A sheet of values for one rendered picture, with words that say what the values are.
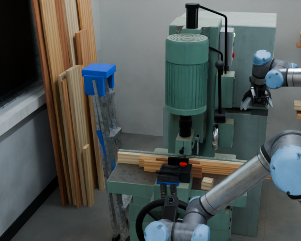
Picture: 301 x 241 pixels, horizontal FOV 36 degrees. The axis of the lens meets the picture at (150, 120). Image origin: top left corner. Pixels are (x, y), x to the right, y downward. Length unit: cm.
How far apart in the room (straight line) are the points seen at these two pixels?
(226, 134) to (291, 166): 98
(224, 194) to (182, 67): 61
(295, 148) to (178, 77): 76
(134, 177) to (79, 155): 136
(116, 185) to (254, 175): 79
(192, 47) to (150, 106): 276
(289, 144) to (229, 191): 28
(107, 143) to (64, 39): 98
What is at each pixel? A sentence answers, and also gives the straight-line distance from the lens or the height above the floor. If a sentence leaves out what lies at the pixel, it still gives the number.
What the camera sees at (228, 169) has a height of 93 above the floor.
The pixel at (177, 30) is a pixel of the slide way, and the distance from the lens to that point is 208.
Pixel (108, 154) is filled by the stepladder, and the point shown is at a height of 65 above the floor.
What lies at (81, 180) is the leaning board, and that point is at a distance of 347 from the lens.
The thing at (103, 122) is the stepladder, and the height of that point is 85.
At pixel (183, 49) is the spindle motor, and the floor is 148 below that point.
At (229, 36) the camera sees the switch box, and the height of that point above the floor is 146.
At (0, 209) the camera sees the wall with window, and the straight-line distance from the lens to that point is 317.
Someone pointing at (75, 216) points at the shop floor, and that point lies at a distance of 346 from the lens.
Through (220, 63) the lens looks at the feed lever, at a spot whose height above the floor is 143.
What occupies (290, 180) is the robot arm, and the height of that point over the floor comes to 131.
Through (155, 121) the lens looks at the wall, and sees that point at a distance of 460.
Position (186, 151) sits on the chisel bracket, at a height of 102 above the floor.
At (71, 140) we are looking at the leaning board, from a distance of 331.
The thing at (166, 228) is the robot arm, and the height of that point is 108.
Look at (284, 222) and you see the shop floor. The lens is 348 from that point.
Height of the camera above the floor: 191
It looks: 22 degrees down
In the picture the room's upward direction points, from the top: straight up
